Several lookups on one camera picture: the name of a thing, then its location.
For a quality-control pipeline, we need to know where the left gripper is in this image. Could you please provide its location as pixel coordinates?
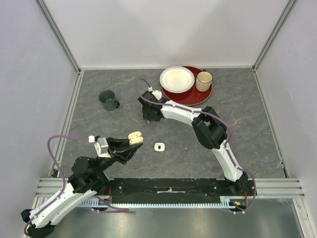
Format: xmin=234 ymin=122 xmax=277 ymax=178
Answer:
xmin=93 ymin=136 xmax=143 ymax=176

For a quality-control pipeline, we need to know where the beige small charging case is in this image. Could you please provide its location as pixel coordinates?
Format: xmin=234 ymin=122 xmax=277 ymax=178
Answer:
xmin=128 ymin=131 xmax=144 ymax=145

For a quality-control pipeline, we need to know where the white charging case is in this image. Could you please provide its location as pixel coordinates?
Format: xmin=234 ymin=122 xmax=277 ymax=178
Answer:
xmin=154 ymin=142 xmax=165 ymax=152

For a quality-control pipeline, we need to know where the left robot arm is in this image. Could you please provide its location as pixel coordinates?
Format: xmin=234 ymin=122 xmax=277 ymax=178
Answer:
xmin=21 ymin=131 xmax=144 ymax=238

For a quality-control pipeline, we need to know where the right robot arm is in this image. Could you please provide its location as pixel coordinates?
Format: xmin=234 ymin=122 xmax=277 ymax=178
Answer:
xmin=138 ymin=91 xmax=252 ymax=195

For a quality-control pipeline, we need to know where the red round tray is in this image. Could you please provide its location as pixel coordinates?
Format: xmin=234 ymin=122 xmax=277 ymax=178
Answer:
xmin=162 ymin=66 xmax=212 ymax=106

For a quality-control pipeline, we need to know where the dark green mug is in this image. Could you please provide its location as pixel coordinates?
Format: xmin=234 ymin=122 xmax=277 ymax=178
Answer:
xmin=98 ymin=90 xmax=120 ymax=111

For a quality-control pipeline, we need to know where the cream ceramic cup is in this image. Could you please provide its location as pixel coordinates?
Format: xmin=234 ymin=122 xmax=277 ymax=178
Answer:
xmin=196 ymin=71 xmax=212 ymax=92

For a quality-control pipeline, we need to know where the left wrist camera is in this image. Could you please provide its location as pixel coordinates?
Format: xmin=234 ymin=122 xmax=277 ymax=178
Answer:
xmin=94 ymin=137 xmax=110 ymax=158

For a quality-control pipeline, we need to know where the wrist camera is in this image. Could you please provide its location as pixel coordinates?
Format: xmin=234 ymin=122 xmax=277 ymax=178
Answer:
xmin=94 ymin=137 xmax=110 ymax=158
xmin=148 ymin=87 xmax=162 ymax=100

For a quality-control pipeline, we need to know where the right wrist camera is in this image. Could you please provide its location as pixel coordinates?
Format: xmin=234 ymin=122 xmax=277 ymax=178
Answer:
xmin=148 ymin=87 xmax=162 ymax=100

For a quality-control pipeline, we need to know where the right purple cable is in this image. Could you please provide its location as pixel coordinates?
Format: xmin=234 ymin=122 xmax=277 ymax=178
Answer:
xmin=135 ymin=78 xmax=258 ymax=216

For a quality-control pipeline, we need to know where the purple cable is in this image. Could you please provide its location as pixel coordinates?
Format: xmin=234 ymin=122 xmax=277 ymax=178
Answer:
xmin=135 ymin=78 xmax=258 ymax=216
xmin=23 ymin=135 xmax=130 ymax=235

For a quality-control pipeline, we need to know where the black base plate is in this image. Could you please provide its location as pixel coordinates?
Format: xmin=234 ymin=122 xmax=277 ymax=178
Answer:
xmin=99 ymin=178 xmax=254 ymax=204

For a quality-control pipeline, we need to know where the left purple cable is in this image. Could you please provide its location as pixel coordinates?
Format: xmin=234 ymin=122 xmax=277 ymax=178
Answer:
xmin=23 ymin=135 xmax=130 ymax=235

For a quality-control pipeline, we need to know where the grey cable duct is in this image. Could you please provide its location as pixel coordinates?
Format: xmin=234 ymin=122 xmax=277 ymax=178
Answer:
xmin=78 ymin=197 xmax=247 ymax=209

